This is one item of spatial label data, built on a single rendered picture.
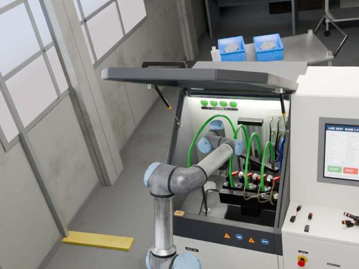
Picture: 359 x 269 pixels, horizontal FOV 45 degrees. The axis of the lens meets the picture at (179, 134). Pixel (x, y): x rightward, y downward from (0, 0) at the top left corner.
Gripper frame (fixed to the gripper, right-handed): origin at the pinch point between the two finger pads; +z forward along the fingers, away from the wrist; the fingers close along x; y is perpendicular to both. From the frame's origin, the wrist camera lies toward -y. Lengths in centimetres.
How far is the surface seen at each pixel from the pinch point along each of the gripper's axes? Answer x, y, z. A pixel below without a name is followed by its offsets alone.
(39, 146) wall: -172, -34, 22
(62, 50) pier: -169, -92, -37
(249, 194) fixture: 12.7, -0.3, 12.1
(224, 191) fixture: -2.0, 0.8, 12.1
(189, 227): -16.5, 22.8, 22.3
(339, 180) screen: 59, -2, -3
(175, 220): -24.4, 22.8, 18.3
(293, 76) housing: 31, -43, -40
